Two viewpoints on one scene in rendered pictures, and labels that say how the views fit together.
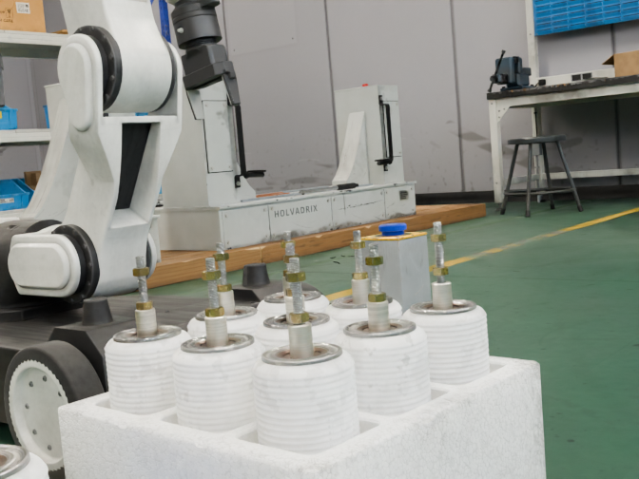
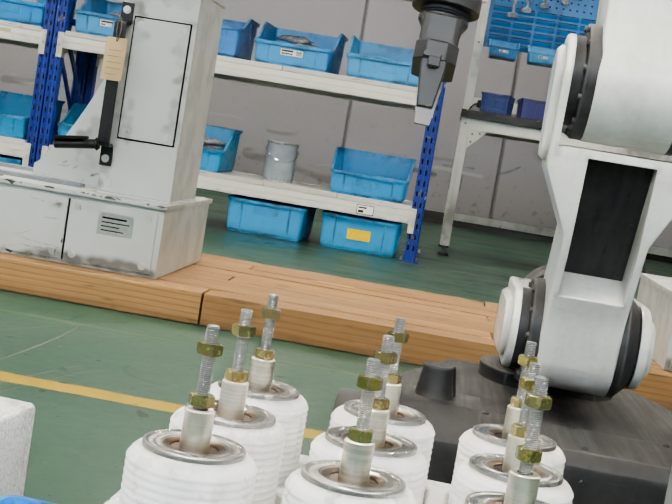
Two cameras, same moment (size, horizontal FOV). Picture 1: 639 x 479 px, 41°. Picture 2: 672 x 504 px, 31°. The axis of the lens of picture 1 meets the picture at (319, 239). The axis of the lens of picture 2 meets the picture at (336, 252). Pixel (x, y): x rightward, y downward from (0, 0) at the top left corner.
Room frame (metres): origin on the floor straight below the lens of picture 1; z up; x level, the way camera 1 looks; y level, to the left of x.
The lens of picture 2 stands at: (0.34, -0.72, 0.49)
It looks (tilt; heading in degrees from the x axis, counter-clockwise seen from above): 5 degrees down; 55
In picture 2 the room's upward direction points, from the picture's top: 9 degrees clockwise
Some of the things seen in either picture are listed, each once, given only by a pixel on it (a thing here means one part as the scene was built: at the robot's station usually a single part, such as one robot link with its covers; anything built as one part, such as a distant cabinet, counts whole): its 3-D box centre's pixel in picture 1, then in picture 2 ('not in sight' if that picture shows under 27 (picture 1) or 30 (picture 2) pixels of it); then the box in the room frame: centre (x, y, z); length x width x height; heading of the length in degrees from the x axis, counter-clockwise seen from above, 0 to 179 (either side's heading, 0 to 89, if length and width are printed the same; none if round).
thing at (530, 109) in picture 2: not in sight; (532, 111); (4.78, 4.02, 0.82); 0.24 x 0.16 x 0.11; 53
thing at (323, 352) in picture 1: (301, 354); (194, 448); (0.77, 0.02, 0.25); 0.08 x 0.08 x 0.01
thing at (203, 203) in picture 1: (284, 157); not in sight; (4.27, 0.14, 0.45); 1.51 x 0.57 x 0.74; 140
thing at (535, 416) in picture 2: (439, 255); (533, 429); (0.95, -0.13, 0.31); 0.01 x 0.01 x 0.08
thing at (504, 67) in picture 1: (510, 71); not in sight; (5.36, -1.28, 0.87); 0.41 x 0.17 x 0.25; 140
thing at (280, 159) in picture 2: not in sight; (280, 161); (3.39, 4.18, 0.35); 0.16 x 0.15 x 0.19; 140
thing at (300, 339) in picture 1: (300, 341); (196, 430); (0.77, 0.02, 0.26); 0.02 x 0.02 x 0.03
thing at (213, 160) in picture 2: not in sight; (194, 145); (3.09, 4.51, 0.36); 0.50 x 0.38 x 0.21; 52
